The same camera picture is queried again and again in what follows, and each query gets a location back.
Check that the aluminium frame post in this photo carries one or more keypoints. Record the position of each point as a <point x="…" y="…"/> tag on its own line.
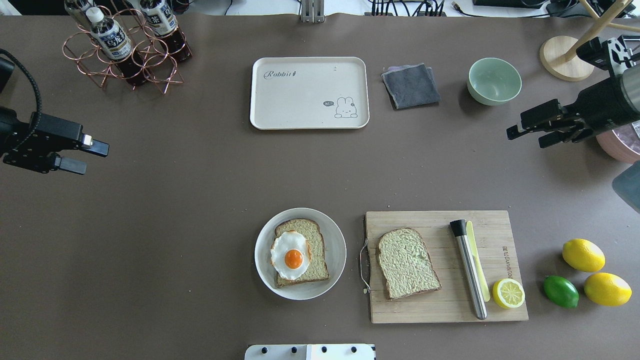
<point x="312" y="11"/>

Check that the tea bottle back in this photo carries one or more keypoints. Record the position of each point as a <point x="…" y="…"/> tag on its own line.
<point x="77" y="10"/>

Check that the tea bottle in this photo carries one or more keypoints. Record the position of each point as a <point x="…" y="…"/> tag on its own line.
<point x="161" y="19"/>
<point x="77" y="10"/>
<point x="117" y="46"/>

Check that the yellow plastic knife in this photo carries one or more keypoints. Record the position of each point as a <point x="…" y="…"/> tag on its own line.
<point x="484" y="287"/>

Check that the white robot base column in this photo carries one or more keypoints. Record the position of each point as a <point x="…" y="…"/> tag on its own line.
<point x="326" y="351"/>

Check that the plain bread slice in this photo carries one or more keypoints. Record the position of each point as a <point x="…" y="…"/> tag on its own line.
<point x="406" y="264"/>

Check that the wooden cutting board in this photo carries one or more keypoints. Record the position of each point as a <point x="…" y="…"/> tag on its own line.
<point x="453" y="302"/>

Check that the wooden mug tree stand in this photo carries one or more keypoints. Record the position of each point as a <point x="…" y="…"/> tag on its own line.
<point x="559" y="54"/>

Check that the tea bottle middle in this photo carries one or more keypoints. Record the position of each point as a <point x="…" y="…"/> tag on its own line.
<point x="161" y="19"/>

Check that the tea bottle front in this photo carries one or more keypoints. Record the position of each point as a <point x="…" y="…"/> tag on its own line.
<point x="117" y="46"/>

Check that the green lime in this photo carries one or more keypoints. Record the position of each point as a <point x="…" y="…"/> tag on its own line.
<point x="560" y="291"/>

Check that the fried egg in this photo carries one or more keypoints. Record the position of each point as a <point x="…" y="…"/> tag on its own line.
<point x="290" y="255"/>

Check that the pink ice bowl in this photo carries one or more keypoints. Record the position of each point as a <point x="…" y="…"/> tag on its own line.
<point x="622" y="143"/>

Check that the steel muddler black tip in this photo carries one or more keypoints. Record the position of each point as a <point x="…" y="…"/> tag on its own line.
<point x="459" y="229"/>

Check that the half lemon slice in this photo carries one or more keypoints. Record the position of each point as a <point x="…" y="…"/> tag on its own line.
<point x="508" y="293"/>

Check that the grey folded cloth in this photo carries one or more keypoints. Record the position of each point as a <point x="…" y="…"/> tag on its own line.
<point x="411" y="85"/>

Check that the green bowl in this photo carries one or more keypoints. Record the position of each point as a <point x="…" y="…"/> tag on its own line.
<point x="493" y="81"/>

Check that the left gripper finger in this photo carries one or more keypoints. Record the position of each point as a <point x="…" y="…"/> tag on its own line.
<point x="93" y="146"/>
<point x="69" y="165"/>

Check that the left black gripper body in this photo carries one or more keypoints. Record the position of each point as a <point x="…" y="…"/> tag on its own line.
<point x="14" y="159"/>

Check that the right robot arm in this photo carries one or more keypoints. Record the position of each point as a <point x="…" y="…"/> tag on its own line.
<point x="603" y="107"/>

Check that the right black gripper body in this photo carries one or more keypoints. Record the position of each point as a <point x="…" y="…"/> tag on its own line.
<point x="602" y="105"/>

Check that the cream rabbit tray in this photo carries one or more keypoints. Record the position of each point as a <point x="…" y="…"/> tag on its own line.
<point x="309" y="92"/>

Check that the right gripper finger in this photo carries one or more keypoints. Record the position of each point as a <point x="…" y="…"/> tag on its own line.
<point x="514" y="132"/>
<point x="553" y="138"/>

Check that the bread slice with egg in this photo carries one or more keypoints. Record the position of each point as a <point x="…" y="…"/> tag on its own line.
<point x="318" y="269"/>

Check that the copper wire bottle rack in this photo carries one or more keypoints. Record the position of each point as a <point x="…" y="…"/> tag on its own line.
<point x="141" y="44"/>

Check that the yellow lemon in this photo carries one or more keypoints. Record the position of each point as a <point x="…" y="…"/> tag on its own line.
<point x="607" y="289"/>
<point x="583" y="255"/>

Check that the white round plate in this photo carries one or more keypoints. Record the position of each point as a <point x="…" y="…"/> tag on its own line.
<point x="335" y="254"/>

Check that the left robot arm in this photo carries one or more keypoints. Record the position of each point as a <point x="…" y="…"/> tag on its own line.
<point x="9" y="64"/>

